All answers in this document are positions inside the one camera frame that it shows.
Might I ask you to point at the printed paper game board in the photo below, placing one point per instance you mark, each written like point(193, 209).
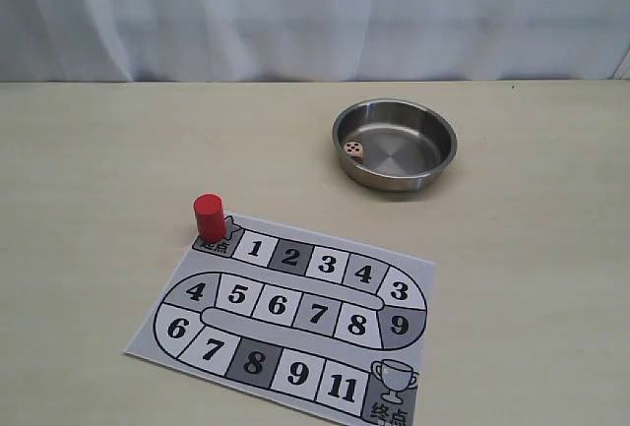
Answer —
point(318, 323)

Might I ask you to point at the stainless steel round bowl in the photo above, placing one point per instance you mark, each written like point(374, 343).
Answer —
point(407, 145)

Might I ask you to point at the white curtain backdrop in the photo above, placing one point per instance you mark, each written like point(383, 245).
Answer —
point(312, 40)

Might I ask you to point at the red cylinder game piece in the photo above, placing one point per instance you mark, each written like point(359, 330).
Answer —
point(208, 210)

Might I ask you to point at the beige wooden die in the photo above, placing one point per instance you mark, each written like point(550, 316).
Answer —
point(354, 150)

